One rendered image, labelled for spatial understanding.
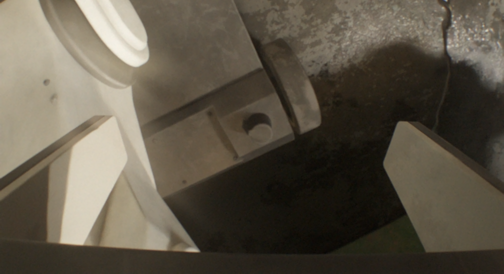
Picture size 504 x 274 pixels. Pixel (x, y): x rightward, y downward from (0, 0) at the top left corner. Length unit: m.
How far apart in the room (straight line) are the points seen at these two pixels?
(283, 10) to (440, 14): 0.41
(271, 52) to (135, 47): 0.24
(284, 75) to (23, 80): 0.34
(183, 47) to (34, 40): 0.22
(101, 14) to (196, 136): 0.25
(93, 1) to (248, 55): 0.25
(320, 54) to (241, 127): 0.31
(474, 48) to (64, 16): 0.91
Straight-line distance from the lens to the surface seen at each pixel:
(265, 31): 0.62
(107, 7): 0.31
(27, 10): 0.32
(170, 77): 0.45
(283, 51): 0.47
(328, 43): 0.66
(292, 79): 0.44
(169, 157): 0.48
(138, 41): 0.32
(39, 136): 0.25
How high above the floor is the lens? 0.61
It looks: 65 degrees down
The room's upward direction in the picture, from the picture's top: 163 degrees clockwise
